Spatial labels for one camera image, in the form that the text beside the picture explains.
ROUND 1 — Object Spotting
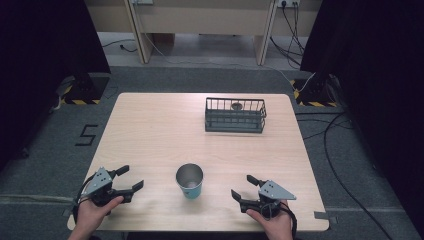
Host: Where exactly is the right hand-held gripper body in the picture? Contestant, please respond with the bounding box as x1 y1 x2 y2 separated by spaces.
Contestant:
239 179 297 220

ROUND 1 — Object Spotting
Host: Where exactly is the long black floor cable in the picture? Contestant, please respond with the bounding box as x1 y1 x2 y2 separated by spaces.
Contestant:
294 111 396 240

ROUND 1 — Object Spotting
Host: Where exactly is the black curtain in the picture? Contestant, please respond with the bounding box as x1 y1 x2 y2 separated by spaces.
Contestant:
299 0 424 231
0 0 112 173

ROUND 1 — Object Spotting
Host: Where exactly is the beige wooden desk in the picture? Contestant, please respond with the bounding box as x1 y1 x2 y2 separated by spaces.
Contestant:
83 0 324 67

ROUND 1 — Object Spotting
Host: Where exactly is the black stand base striped tape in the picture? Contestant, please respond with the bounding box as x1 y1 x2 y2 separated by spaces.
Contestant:
289 74 339 108
55 72 112 106

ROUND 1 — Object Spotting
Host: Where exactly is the person's left hand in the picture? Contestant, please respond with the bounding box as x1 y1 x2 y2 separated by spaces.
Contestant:
75 195 125 235

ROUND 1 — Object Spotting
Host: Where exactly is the person's right hand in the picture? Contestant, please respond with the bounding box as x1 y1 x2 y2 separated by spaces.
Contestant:
245 199 295 238

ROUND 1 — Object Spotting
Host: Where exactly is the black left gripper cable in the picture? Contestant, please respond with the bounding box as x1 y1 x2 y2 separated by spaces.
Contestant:
71 174 96 224

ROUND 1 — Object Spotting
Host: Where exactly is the bundle of black cables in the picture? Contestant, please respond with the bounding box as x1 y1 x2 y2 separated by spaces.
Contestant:
269 2 307 70

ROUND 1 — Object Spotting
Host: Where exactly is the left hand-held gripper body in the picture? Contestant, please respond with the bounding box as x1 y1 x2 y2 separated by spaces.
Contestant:
79 166 133 208

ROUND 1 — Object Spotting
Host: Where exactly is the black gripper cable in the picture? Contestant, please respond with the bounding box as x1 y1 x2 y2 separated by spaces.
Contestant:
71 174 96 224
279 201 298 240

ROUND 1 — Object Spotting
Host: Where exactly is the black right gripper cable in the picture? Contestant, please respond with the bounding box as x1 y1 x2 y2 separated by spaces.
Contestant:
279 201 298 240

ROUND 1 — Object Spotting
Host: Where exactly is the dark wire basket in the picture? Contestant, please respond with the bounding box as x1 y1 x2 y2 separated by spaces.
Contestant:
203 96 268 135

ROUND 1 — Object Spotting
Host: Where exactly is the white wall socket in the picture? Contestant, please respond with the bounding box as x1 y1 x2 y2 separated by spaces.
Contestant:
276 0 302 9

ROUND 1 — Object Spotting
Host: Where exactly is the short black floor cable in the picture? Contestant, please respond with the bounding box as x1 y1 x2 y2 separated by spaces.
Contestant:
100 38 139 54

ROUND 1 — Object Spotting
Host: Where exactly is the metal cup with blue sleeve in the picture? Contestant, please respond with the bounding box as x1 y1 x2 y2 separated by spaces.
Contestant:
175 162 205 201

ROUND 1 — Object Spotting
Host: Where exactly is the grey tape strip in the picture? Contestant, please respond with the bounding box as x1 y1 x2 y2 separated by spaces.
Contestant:
313 210 339 225

